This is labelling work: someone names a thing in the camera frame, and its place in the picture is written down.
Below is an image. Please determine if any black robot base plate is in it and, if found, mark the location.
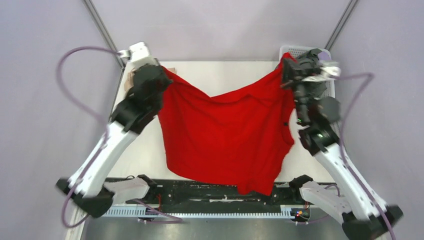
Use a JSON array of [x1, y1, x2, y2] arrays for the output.
[[105, 179, 322, 215]]

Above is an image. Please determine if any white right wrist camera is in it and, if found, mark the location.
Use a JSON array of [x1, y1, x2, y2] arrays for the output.
[[302, 61, 341, 83]]

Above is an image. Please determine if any grey aluminium frame post right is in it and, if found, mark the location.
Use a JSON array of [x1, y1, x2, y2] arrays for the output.
[[324, 0, 360, 51]]

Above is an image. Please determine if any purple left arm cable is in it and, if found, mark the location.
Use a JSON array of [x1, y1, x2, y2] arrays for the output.
[[55, 46, 185, 229]]

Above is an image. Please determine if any white slotted cable duct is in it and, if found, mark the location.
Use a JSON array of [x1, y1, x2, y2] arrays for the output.
[[103, 204, 307, 221]]

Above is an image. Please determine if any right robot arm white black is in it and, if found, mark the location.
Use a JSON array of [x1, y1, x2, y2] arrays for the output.
[[281, 48, 404, 240]]

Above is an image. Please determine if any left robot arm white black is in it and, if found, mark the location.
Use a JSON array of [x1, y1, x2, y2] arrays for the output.
[[56, 64, 172, 218]]

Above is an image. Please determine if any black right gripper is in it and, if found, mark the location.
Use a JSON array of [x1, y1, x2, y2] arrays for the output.
[[279, 57, 320, 124]]

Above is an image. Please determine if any grey aluminium frame post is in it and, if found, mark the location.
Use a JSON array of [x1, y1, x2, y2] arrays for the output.
[[82, 0, 118, 52], [324, 0, 360, 51]]

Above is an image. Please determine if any white plastic laundry basket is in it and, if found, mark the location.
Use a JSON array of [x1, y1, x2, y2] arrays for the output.
[[279, 45, 336, 98]]

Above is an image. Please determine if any folded beige t shirt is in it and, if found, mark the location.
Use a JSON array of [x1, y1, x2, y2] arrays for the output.
[[124, 67, 177, 93]]

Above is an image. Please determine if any lilac t shirt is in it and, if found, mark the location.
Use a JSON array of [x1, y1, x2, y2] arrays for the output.
[[317, 51, 332, 62]]

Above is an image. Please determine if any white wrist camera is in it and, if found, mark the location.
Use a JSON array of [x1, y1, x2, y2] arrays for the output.
[[302, 61, 341, 83], [118, 41, 160, 69]]

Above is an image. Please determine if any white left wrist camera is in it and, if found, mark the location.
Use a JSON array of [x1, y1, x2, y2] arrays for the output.
[[118, 41, 160, 69]]

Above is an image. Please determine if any red t shirt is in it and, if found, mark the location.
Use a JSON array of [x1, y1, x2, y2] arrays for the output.
[[158, 53, 295, 196]]

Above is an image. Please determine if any grey aluminium frame post left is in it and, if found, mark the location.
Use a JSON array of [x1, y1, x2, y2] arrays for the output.
[[82, 0, 118, 52]]

